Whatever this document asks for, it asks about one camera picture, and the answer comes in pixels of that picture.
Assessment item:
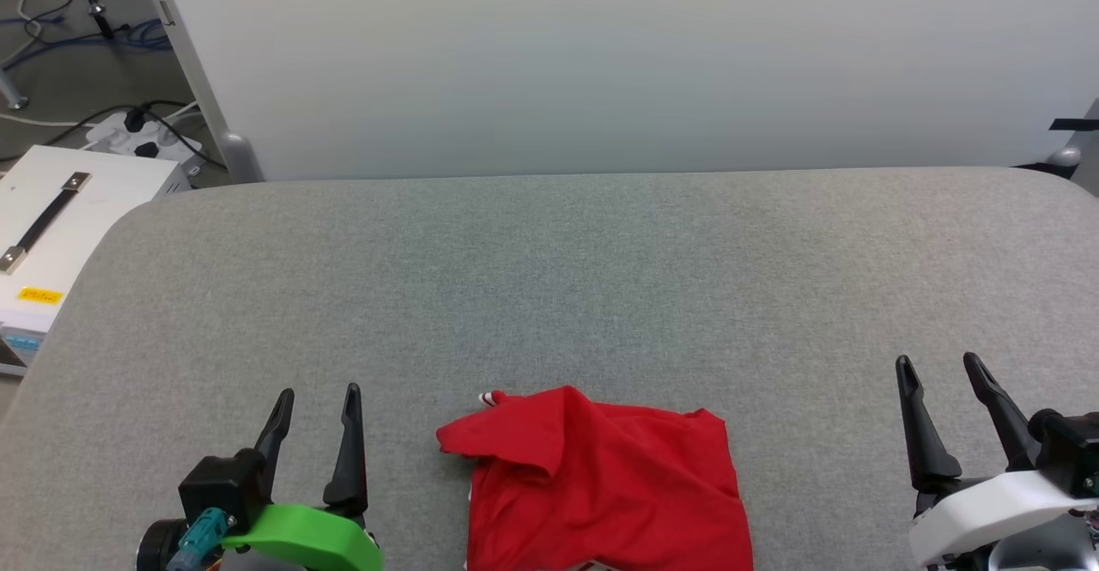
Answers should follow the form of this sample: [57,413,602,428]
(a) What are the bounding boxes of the red white basketball jersey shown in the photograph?
[436,385,755,571]

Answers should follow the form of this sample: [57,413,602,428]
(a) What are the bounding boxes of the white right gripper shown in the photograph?
[896,353,1099,567]

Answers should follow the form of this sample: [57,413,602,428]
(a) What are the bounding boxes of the teal camera cable plug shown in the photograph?
[167,509,237,571]

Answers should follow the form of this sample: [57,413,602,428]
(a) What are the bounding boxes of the grey partition support post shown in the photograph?
[133,0,263,184]
[1046,99,1099,179]

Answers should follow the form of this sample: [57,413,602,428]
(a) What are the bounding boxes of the white box with black handle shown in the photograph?
[0,145,191,379]

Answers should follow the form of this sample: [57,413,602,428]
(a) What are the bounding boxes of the white partition panel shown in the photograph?
[155,0,1099,181]

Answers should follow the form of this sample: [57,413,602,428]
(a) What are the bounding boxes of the white power strip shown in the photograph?
[84,107,205,179]

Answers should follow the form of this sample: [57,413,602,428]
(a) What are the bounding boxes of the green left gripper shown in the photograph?
[223,384,383,571]

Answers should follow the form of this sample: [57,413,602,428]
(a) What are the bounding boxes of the blue floor cables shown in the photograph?
[0,17,173,70]

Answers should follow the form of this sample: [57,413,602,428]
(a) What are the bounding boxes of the black power cable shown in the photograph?
[43,100,228,170]

